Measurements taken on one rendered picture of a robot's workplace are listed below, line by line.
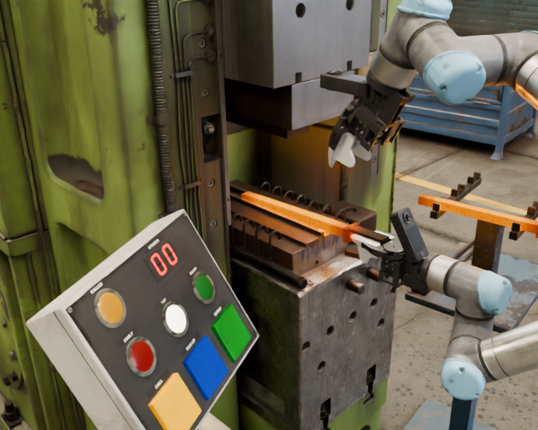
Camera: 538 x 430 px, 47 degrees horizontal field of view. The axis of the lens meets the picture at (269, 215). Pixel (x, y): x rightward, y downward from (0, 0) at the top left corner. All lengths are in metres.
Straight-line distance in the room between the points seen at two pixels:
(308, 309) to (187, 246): 0.43
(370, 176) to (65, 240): 0.85
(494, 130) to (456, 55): 4.19
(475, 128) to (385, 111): 4.10
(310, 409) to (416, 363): 1.16
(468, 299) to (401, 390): 1.34
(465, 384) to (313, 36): 0.72
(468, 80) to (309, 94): 0.46
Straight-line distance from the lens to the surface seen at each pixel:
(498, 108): 5.04
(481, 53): 0.95
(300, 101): 1.28
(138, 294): 0.95
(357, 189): 1.75
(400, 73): 1.03
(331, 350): 1.55
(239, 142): 1.84
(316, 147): 1.73
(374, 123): 1.06
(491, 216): 1.66
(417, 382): 2.60
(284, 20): 1.22
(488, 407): 2.56
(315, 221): 1.46
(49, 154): 1.56
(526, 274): 1.98
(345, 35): 1.36
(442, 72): 0.91
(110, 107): 1.21
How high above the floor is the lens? 1.64
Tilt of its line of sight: 25 degrees down
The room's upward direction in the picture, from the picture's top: 1 degrees counter-clockwise
